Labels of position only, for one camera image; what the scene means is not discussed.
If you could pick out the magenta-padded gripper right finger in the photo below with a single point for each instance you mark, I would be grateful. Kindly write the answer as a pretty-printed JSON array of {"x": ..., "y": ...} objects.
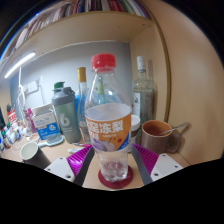
[{"x": 146, "y": 159}]

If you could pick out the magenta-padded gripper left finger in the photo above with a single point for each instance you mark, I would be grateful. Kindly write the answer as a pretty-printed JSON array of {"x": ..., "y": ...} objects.
[{"x": 79, "y": 160}]

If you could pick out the clear orange-label drink bottle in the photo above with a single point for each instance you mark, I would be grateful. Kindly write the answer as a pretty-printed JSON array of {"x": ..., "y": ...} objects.
[{"x": 108, "y": 130}]

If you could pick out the brown mug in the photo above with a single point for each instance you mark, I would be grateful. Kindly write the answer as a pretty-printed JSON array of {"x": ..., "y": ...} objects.
[{"x": 156, "y": 136}]

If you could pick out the flat round red coaster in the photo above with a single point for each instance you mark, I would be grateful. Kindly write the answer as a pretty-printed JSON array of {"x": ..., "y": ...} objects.
[{"x": 127, "y": 180}]

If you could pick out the light blue hairbrush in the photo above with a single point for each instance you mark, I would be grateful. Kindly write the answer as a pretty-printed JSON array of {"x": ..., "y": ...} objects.
[{"x": 51, "y": 141}]

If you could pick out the white lidded jar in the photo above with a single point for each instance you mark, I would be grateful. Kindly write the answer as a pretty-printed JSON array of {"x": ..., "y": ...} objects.
[{"x": 135, "y": 125}]

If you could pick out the metal spoon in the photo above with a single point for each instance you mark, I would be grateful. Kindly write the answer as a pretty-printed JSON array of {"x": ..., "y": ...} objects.
[{"x": 175, "y": 128}]

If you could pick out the grey shaker bottle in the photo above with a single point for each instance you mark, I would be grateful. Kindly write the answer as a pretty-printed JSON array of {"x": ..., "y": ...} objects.
[{"x": 68, "y": 120}]

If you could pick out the black mug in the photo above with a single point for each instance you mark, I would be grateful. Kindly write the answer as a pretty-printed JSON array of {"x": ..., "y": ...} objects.
[{"x": 33, "y": 155}]

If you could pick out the blue and white carton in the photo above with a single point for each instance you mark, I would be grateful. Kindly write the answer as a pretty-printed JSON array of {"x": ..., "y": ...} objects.
[{"x": 46, "y": 125}]

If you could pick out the blue bottle yellow cap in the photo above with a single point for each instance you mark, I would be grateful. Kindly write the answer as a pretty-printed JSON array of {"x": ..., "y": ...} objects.
[{"x": 81, "y": 100}]

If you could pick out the clear glass bottle white cap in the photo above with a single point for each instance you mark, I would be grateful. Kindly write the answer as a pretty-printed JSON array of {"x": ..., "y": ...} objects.
[{"x": 144, "y": 96}]

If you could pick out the green-capped bottle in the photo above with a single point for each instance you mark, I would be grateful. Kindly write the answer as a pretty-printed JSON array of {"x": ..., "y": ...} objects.
[{"x": 100, "y": 85}]

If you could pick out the red and white can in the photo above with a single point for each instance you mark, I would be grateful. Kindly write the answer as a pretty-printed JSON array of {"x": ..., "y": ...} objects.
[{"x": 12, "y": 119}]

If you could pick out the wooden wardrobe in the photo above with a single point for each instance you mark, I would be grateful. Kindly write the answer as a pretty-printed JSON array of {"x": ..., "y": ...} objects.
[{"x": 196, "y": 93}]

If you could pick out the white gooseneck stand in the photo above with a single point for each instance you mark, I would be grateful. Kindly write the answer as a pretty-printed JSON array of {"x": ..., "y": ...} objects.
[{"x": 20, "y": 90}]

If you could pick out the under-shelf light strip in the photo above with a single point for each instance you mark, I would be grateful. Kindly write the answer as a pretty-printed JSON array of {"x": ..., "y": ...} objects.
[{"x": 20, "y": 65}]

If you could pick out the wooden shelf unit with books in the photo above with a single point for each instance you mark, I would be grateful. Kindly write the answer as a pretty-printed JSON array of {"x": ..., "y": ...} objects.
[{"x": 83, "y": 33}]

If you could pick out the white wall socket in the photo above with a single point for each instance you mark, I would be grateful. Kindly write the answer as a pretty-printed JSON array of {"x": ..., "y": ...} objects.
[{"x": 32, "y": 87}]

